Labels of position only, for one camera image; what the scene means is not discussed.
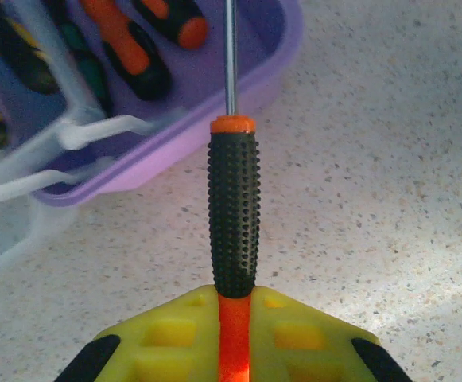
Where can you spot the long yellow black screwdriver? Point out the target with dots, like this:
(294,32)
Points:
(20,55)

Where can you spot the large orange black screwdriver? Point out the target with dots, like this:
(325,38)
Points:
(127,51)

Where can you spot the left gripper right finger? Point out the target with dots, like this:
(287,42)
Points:
(302,350)

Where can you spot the green black screwdriver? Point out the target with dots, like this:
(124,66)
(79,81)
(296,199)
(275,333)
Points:
(83,63)

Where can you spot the small orange black screwdriver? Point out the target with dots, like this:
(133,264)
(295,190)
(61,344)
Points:
(234,199)

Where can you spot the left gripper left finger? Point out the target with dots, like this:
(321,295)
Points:
(167,350)

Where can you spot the purple clear plastic toolbox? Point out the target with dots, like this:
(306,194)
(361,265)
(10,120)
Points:
(214,131)

